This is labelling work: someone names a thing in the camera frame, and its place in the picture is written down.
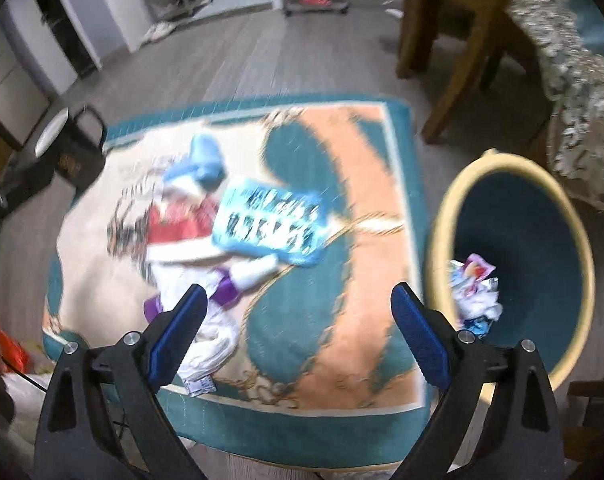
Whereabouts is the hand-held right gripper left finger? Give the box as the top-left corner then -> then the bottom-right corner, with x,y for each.
34,283 -> 209,480

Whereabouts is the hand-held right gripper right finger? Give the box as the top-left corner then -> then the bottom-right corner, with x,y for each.
389,282 -> 568,480

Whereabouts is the small silver wrapper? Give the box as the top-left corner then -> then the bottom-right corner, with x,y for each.
184,377 -> 216,399

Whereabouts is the white plastic bag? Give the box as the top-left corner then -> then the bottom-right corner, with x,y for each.
145,242 -> 281,387

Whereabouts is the white tissue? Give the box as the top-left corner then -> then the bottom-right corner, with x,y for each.
454,287 -> 504,322

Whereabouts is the dark purple wrapper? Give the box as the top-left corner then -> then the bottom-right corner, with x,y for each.
209,271 -> 241,307

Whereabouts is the lilac foil wrapper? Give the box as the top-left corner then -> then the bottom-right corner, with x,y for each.
449,254 -> 499,291

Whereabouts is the blue blister pack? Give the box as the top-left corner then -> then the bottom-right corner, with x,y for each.
211,175 -> 329,267

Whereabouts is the yellow-rimmed blue bin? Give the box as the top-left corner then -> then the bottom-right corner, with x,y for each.
424,149 -> 597,394

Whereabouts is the light blue plastic piece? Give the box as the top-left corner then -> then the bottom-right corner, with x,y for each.
163,132 -> 229,192

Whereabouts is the black mug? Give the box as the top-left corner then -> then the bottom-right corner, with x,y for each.
33,106 -> 108,194

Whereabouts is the beige refrigerator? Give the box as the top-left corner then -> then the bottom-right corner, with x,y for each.
0,0 -> 51,151

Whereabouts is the orange packet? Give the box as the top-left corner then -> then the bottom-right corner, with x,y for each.
0,324 -> 31,374

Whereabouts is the white bag on floor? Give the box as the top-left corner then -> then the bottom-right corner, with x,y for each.
3,369 -> 52,413

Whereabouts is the teal orange patterned cushion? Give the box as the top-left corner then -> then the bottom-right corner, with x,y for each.
42,94 -> 431,464

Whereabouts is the wooden chair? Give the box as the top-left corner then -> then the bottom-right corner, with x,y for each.
397,0 -> 544,145
563,380 -> 604,467

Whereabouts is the teal lace tablecloth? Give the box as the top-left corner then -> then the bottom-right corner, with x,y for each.
502,0 -> 604,217

